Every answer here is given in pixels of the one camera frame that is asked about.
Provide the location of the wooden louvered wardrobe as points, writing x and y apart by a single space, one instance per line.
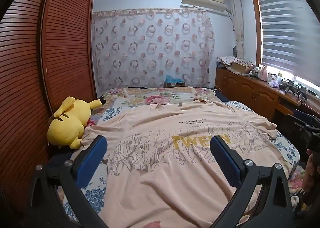
25 68

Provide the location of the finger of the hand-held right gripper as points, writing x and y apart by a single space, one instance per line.
298 128

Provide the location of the person's right hand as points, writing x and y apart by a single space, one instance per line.
309 173

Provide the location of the open tan cardboard box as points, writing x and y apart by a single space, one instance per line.
240 67

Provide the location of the beige printed t-shirt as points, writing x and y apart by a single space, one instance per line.
162 173

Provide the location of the yellow plush toy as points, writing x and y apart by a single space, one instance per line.
65 128

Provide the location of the tied beige curtain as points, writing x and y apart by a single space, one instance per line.
237 25

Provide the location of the teal cloth on box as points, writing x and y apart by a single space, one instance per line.
173 79

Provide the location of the group of small bottles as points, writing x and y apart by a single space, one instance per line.
287 83

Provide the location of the circle patterned sheer curtain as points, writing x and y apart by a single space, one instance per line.
150 50

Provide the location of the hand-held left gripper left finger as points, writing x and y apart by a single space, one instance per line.
93 154

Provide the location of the wooden cabinet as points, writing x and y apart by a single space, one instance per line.
250 90

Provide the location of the pink container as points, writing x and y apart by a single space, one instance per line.
263 73

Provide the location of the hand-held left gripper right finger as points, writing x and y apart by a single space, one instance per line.
225 159

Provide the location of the striped window blind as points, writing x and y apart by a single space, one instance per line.
287 30

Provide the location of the patterned paper box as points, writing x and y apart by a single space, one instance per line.
226 59

